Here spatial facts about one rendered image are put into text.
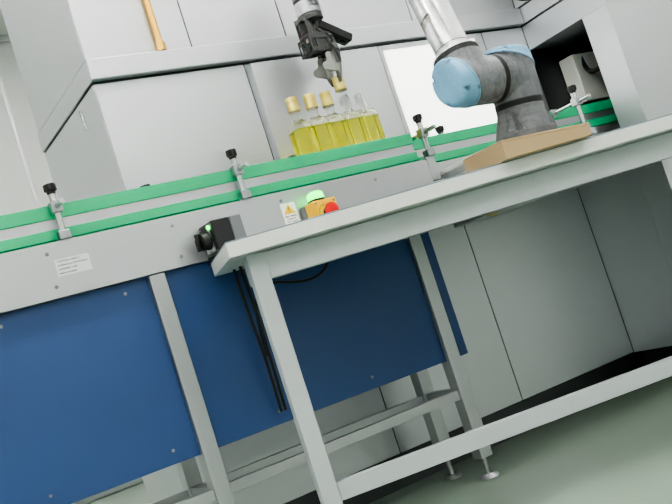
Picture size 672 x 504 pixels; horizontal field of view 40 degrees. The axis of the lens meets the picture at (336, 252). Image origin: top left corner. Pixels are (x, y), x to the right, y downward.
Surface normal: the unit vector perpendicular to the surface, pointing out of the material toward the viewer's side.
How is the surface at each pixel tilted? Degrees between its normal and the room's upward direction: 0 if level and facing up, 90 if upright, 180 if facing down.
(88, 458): 90
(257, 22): 90
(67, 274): 90
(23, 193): 90
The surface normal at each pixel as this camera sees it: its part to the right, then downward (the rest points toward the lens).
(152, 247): 0.48, -0.22
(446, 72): -0.78, 0.29
